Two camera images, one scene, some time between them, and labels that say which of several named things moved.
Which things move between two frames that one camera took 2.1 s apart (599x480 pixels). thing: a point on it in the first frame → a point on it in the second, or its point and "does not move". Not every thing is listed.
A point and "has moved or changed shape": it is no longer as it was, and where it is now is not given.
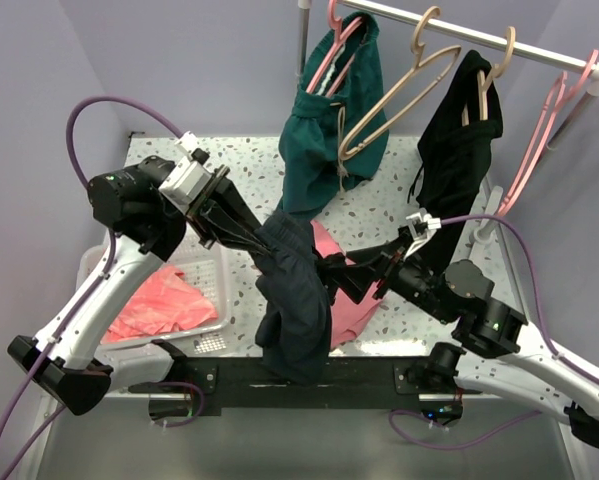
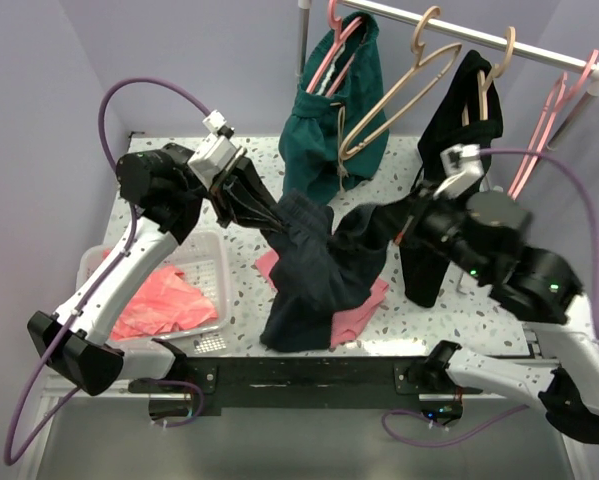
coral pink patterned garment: x=166 y=303 does not move
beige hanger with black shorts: x=493 y=76 does not move
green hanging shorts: x=337 y=133 does not move
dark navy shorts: x=294 y=325 has moved or changed shape
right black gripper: x=350 y=278 → x=400 y=220
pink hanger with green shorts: x=336 y=22 does not move
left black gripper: x=221 y=208 → x=240 y=181
